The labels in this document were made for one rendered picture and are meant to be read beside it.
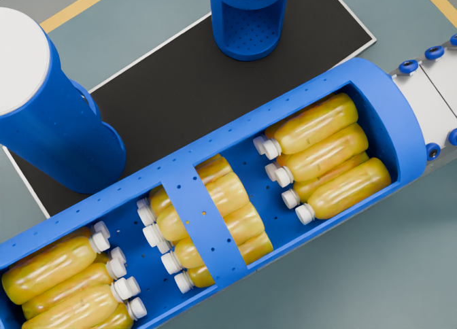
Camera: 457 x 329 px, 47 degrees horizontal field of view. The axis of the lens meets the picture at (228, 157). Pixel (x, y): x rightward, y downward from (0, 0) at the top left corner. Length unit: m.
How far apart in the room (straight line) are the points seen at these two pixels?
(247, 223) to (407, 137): 0.34
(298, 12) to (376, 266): 1.09
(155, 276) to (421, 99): 0.76
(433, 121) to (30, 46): 0.97
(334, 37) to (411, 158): 1.31
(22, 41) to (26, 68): 0.07
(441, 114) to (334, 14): 1.06
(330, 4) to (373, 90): 1.37
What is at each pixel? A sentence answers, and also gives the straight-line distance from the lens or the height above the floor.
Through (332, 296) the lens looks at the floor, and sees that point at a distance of 2.18.
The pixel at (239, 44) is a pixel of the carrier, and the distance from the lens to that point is 2.23.
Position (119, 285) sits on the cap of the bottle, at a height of 1.13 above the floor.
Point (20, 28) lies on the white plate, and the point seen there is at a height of 1.04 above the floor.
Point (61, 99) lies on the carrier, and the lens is 1.40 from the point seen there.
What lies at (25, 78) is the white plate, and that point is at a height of 1.04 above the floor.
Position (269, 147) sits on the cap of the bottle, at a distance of 1.07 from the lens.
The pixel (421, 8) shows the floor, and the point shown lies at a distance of 2.63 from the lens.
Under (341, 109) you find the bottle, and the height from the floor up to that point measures 1.14.
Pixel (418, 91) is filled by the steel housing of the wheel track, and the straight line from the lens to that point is 1.39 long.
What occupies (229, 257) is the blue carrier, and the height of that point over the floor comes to 1.19.
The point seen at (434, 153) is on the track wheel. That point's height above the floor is 0.97.
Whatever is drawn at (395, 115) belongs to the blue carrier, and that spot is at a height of 1.23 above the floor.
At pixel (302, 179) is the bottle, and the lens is 1.11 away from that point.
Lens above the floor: 2.15
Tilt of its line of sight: 75 degrees down
